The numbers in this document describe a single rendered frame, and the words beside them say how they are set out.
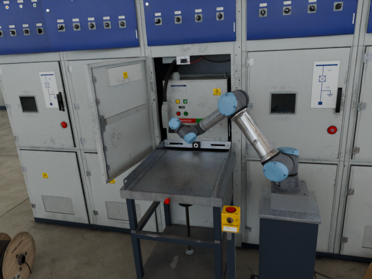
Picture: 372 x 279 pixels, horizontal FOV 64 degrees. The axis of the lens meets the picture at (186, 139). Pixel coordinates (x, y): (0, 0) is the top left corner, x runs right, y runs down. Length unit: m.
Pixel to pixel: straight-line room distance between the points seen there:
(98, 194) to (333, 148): 1.97
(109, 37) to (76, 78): 0.48
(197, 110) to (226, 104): 0.71
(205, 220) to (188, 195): 0.91
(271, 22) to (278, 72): 0.32
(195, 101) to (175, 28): 0.53
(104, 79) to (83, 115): 0.74
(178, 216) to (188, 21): 1.56
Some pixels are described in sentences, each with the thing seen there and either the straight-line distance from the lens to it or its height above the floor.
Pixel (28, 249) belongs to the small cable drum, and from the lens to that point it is 2.74.
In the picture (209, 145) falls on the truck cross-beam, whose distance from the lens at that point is 2.30.
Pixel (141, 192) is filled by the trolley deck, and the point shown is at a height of 0.84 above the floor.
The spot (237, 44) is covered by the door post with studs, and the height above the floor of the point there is 1.63.
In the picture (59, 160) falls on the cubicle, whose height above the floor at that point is 0.71.
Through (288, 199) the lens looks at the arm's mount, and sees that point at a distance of 1.72.
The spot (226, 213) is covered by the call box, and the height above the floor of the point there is 0.90.
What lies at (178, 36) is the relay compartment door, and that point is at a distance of 2.16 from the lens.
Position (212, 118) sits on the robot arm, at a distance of 1.82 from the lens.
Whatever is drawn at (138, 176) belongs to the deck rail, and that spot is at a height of 0.85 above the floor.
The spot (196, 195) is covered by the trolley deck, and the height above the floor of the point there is 0.85.
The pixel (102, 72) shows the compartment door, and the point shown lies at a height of 1.52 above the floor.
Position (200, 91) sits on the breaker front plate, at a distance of 2.22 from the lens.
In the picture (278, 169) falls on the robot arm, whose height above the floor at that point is 1.04.
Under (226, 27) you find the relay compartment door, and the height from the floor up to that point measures 1.74.
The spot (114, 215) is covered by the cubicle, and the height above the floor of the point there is 0.19.
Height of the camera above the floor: 1.67
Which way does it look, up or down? 18 degrees down
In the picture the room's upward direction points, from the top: 4 degrees counter-clockwise
